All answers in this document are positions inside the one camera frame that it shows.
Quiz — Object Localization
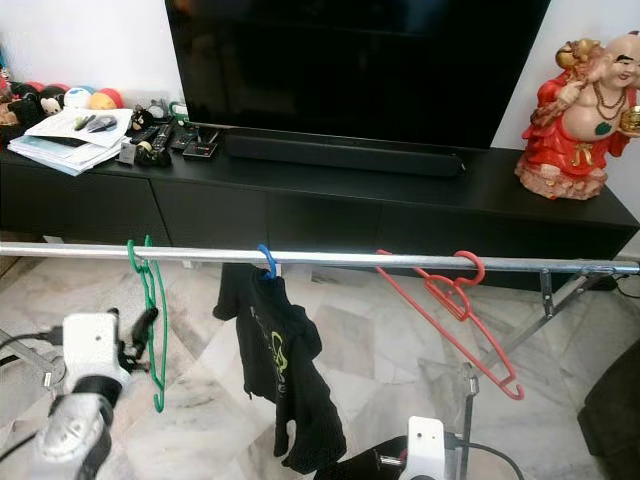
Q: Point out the green plastic hanger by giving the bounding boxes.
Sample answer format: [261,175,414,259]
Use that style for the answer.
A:
[127,236,169,413]

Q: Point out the black garment with red trim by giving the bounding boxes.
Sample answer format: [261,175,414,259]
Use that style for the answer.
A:
[315,435,409,480]

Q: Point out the red plastic hanger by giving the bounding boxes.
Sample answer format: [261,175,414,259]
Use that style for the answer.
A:
[375,250,526,401]

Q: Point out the black t-shirt with green logo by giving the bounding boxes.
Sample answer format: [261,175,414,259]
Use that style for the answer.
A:
[213,263,348,475]

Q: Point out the small black tray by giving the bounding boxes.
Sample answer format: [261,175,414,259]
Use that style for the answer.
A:
[182,126,221,161]

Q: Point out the white paper stack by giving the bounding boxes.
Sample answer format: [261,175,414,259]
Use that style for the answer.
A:
[7,108,136,177]

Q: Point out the silver metal clothes rack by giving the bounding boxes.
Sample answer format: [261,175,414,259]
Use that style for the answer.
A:
[0,243,640,480]

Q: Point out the black television console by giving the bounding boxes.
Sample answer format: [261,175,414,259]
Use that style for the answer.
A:
[0,125,640,296]

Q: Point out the orange round plush toy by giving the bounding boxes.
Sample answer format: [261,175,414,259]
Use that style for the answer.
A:
[90,88,126,111]

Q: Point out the white round plush toy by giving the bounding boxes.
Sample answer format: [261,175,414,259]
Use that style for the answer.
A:
[63,87,94,110]

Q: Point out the black round plush toy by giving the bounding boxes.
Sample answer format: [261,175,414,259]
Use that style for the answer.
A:
[38,85,69,116]
[10,82,41,106]

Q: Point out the black soundbar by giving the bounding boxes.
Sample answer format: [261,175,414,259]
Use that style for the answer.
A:
[223,130,466,179]

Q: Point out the black flat television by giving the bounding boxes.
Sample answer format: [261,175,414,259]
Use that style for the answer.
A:
[166,0,553,149]

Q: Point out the red laughing Buddha statue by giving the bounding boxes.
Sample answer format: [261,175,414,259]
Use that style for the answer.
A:
[515,30,640,201]

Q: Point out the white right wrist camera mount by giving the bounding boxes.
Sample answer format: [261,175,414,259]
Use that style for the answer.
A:
[407,416,449,480]

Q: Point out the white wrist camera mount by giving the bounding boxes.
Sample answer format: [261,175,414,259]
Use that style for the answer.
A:
[62,312,123,379]
[407,416,449,480]

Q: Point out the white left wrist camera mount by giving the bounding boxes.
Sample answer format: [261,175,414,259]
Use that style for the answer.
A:
[62,312,123,379]

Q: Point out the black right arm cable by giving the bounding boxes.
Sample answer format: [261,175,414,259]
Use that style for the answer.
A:
[446,440,526,480]

